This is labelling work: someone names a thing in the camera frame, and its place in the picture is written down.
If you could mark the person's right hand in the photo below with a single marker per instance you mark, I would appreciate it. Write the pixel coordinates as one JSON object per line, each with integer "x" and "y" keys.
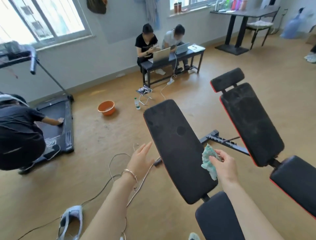
{"x": 227, "y": 168}

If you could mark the person's left hand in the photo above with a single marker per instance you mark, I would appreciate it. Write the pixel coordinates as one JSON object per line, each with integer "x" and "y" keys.
{"x": 139, "y": 164}

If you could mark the person's right thumb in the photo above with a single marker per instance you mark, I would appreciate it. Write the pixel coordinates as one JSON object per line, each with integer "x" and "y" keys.
{"x": 220, "y": 152}

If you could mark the person's left fingers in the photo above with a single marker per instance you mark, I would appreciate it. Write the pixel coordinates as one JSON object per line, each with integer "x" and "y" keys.
{"x": 146, "y": 149}

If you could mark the green cleaning cloth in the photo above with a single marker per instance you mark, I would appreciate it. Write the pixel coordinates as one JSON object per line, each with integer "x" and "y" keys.
{"x": 208, "y": 163}

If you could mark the person's left forearm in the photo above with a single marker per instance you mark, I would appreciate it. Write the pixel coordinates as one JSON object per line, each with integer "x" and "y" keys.
{"x": 111, "y": 207}

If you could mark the person's right forearm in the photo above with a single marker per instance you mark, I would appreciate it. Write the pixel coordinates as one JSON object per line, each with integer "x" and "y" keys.
{"x": 246, "y": 212}

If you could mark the black weight bench with headrest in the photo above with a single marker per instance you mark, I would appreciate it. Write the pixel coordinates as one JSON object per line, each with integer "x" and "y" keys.
{"x": 249, "y": 121}

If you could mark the clear water bottle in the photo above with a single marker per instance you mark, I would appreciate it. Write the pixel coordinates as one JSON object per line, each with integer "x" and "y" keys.
{"x": 137, "y": 104}

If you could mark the orange plastic basin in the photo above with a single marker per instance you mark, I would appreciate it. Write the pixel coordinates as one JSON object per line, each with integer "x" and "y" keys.
{"x": 106, "y": 108}

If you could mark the small folding stool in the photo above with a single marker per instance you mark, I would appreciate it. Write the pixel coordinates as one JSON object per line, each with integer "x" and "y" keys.
{"x": 144, "y": 91}

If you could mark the light blue shoe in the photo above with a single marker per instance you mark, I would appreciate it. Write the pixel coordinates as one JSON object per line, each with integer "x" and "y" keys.
{"x": 71, "y": 221}
{"x": 194, "y": 236}

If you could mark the white wiping cloth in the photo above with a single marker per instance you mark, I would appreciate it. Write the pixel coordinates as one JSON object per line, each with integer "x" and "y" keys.
{"x": 61, "y": 120}

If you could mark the silver laptop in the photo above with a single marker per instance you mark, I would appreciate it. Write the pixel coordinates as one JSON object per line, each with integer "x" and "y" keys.
{"x": 161, "y": 55}
{"x": 182, "y": 48}

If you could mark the black treadmill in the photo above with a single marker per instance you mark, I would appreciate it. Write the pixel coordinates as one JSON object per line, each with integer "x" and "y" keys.
{"x": 55, "y": 116}

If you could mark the black low bench table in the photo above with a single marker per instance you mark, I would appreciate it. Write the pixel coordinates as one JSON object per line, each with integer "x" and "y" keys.
{"x": 182, "y": 56}

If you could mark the white papers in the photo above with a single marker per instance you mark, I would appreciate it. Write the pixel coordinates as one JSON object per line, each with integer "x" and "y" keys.
{"x": 197, "y": 47}

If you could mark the black chair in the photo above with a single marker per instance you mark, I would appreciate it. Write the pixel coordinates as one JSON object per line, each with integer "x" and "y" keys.
{"x": 265, "y": 27}

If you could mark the white seat cushion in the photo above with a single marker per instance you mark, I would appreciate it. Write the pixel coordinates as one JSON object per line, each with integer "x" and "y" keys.
{"x": 259, "y": 23}

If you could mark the blue hanging cloth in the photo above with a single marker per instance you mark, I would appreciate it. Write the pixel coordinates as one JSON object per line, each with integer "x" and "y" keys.
{"x": 153, "y": 12}

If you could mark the red bottle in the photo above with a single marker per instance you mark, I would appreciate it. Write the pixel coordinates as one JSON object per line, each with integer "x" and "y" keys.
{"x": 175, "y": 8}
{"x": 179, "y": 7}

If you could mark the cardboard box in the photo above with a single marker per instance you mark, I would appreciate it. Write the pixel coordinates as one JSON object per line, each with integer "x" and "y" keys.
{"x": 311, "y": 39}

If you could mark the blue water jug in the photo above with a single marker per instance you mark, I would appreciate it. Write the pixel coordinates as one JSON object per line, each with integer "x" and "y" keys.
{"x": 293, "y": 26}

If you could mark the row of colourful bottles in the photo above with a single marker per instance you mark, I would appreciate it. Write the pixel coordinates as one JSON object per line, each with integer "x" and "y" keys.
{"x": 232, "y": 5}

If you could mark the small window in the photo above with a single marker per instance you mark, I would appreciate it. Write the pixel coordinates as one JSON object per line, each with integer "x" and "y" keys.
{"x": 190, "y": 5}

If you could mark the dark hanging bag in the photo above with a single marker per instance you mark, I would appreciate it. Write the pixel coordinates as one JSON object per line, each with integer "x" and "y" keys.
{"x": 96, "y": 6}

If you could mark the large window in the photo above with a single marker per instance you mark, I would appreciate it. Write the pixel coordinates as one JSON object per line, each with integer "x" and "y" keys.
{"x": 42, "y": 19}

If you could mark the black pedestal table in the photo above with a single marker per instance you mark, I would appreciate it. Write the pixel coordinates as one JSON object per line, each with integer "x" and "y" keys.
{"x": 237, "y": 29}

